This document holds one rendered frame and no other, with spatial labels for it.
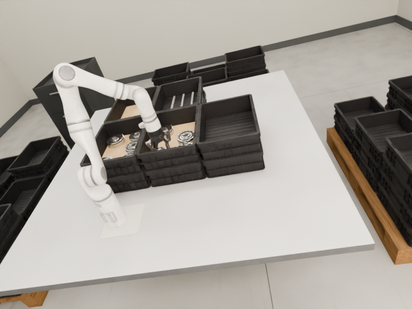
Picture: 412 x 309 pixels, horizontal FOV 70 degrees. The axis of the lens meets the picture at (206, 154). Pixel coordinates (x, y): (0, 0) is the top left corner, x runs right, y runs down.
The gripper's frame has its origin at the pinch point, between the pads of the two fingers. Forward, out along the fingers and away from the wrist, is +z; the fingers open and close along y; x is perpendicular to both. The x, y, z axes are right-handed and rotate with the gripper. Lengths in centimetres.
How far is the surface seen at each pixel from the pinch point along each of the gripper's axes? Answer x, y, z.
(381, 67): 28, 293, 87
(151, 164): -5.0, -9.9, -0.1
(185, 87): 46, 49, -1
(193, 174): -17.0, 4.1, 10.9
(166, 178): -7.8, -6.7, 10.4
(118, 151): 26.3, -15.3, 2.7
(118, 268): -32, -48, 15
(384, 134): -53, 126, 48
